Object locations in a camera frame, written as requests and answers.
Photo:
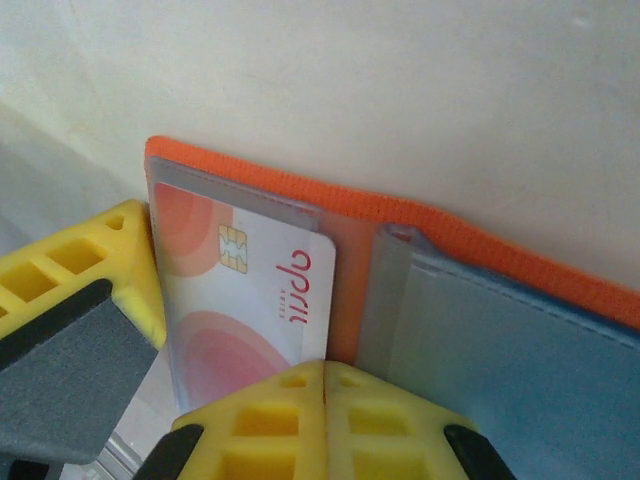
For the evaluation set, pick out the white credit card red circles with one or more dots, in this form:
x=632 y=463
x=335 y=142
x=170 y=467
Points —
x=260 y=310

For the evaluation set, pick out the orange felt card holder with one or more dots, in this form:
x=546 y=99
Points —
x=350 y=205

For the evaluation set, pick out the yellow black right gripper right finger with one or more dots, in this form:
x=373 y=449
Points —
x=395 y=440

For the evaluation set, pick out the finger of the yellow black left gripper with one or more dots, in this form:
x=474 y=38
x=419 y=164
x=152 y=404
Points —
x=65 y=360

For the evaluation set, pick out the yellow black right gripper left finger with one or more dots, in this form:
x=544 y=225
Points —
x=265 y=430

